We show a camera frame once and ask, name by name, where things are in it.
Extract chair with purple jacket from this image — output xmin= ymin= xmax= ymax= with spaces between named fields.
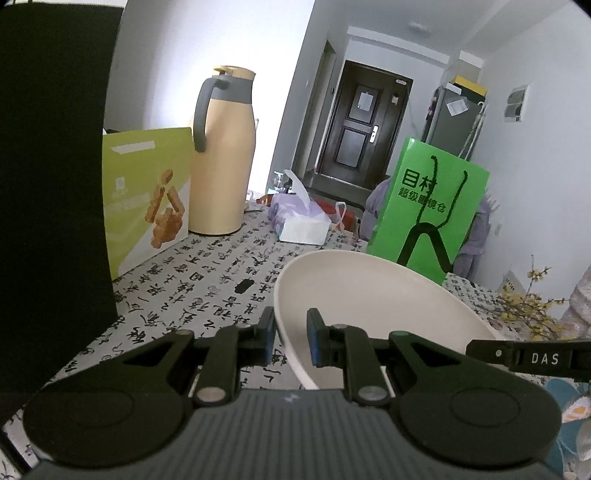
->
xmin=366 ymin=180 xmax=495 ymax=280

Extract grey refrigerator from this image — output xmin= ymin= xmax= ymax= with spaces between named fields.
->
xmin=422 ymin=83 xmax=486 ymax=160

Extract red basin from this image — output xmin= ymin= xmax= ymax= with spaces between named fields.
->
xmin=314 ymin=200 xmax=366 ymax=219

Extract white plate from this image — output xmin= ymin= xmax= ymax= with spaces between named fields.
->
xmin=273 ymin=250 xmax=509 ymax=391

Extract dark brown door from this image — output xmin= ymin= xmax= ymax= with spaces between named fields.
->
xmin=316 ymin=59 xmax=413 ymax=190

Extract green paper bag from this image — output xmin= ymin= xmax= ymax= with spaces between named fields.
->
xmin=366 ymin=137 xmax=491 ymax=286

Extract black paper bag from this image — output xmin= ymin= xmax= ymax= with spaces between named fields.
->
xmin=0 ymin=0 xmax=129 ymax=418

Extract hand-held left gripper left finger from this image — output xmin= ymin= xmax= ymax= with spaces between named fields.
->
xmin=121 ymin=305 xmax=277 ymax=408

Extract yellow and black box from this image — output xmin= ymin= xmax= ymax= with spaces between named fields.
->
xmin=449 ymin=73 xmax=488 ymax=98

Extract wall electrical panel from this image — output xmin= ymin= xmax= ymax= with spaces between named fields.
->
xmin=504 ymin=83 xmax=528 ymax=123

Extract beige thermos jug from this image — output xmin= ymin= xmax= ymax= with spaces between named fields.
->
xmin=192 ymin=65 xmax=257 ymax=236

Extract yellow-green snack box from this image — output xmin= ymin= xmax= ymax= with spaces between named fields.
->
xmin=102 ymin=126 xmax=194 ymax=282

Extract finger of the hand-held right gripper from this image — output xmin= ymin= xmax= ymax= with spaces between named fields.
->
xmin=465 ymin=339 xmax=514 ymax=373

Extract white paper packet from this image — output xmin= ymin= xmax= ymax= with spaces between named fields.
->
xmin=501 ymin=270 xmax=525 ymax=297

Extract white tissue pack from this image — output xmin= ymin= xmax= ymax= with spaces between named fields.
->
xmin=270 ymin=169 xmax=332 ymax=246

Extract yellow flower branch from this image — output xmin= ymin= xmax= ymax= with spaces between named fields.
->
xmin=496 ymin=255 xmax=574 ymax=343

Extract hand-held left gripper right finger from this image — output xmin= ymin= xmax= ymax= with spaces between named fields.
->
xmin=307 ymin=308 xmax=463 ymax=408

